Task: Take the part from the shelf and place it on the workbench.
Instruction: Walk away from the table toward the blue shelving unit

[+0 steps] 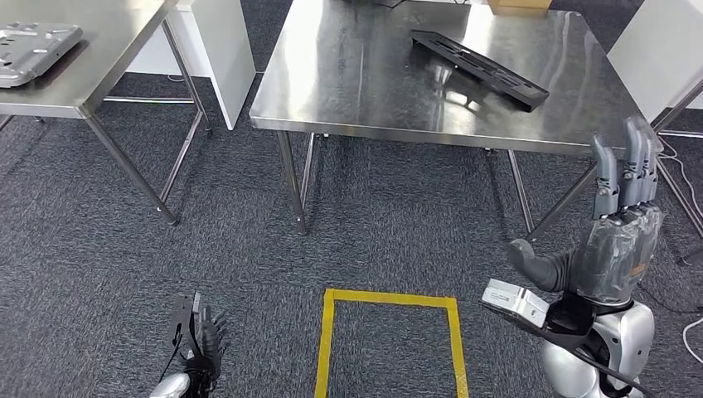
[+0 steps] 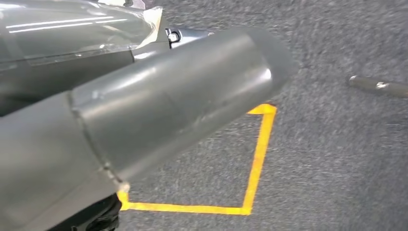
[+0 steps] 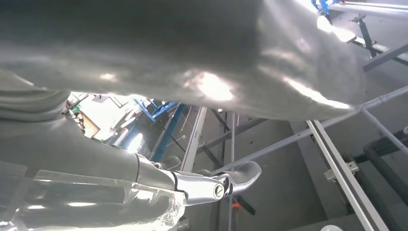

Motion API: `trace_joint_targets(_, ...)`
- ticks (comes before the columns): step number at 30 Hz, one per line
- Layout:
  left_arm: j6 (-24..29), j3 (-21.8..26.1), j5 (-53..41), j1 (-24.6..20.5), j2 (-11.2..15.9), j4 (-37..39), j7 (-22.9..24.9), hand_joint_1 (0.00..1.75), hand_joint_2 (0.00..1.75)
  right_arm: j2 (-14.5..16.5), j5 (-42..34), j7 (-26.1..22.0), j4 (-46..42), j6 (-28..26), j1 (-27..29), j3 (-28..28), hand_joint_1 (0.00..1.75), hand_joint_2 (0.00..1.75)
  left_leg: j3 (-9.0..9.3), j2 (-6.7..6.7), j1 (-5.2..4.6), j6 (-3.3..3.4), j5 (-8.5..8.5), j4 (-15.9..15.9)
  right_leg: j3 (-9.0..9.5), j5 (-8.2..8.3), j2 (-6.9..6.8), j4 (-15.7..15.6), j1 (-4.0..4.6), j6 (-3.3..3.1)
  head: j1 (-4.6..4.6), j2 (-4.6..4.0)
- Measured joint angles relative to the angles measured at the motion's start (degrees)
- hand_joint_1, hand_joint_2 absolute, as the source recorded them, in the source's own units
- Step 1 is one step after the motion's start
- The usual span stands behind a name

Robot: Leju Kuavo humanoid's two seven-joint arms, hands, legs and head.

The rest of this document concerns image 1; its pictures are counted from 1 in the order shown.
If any steel workbench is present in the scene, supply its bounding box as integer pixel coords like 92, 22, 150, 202
250, 0, 666, 243
0, 0, 212, 226

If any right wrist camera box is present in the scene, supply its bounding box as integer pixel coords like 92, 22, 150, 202
481, 278, 551, 329

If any black floor cable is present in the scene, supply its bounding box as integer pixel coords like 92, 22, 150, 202
639, 283, 703, 315

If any black plastic plate bracket part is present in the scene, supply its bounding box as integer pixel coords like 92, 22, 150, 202
410, 28, 550, 114

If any white cabinet panel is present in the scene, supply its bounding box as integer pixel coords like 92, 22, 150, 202
606, 0, 703, 124
126, 0, 258, 132

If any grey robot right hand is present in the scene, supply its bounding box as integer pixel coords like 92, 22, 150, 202
507, 116, 666, 307

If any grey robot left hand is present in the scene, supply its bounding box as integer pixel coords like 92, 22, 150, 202
189, 306, 229, 386

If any white floor cable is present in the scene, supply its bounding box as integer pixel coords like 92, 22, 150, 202
682, 315, 703, 366
656, 137, 703, 221

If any yellow floor tape square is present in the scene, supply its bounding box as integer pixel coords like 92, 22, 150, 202
313, 288, 469, 398

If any black right camera bracket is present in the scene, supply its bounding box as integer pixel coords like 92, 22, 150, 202
480, 294, 655, 396

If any brown cardboard box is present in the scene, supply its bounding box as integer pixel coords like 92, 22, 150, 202
487, 0, 553, 17

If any grey sheet metal plate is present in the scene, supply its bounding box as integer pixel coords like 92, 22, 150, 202
0, 22, 85, 89

